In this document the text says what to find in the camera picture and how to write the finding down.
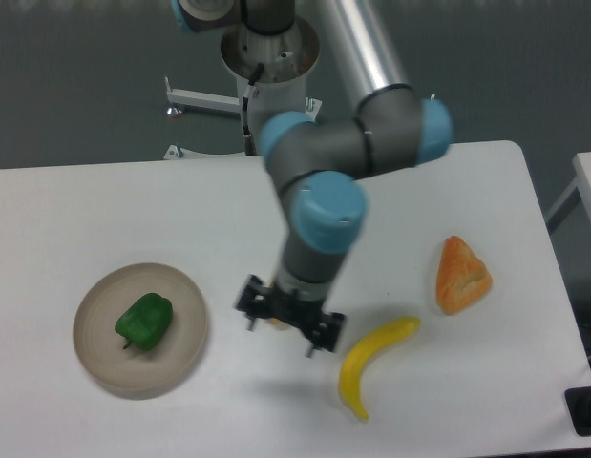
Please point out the black device at edge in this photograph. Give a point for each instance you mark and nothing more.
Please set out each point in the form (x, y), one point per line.
(578, 400)

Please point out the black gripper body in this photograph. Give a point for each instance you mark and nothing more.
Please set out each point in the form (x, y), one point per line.
(293, 309)

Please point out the beige round plate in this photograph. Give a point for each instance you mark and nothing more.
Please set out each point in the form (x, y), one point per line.
(132, 373)

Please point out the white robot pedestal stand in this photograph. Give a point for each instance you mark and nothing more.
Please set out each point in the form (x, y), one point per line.
(271, 74)

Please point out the green bell pepper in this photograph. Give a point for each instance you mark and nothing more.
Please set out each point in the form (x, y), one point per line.
(145, 322)

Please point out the white side table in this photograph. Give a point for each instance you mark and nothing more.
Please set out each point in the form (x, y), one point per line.
(577, 191)

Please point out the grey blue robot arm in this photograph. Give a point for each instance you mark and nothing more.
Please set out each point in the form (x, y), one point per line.
(315, 168)

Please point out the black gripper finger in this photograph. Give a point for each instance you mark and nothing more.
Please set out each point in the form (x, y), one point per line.
(323, 332)
(253, 301)

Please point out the yellow bell pepper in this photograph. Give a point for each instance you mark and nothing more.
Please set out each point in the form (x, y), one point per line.
(277, 324)

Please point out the yellow banana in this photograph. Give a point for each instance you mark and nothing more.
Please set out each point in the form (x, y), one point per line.
(362, 353)

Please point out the orange triangular pastry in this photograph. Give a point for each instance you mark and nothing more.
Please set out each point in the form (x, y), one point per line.
(462, 277)

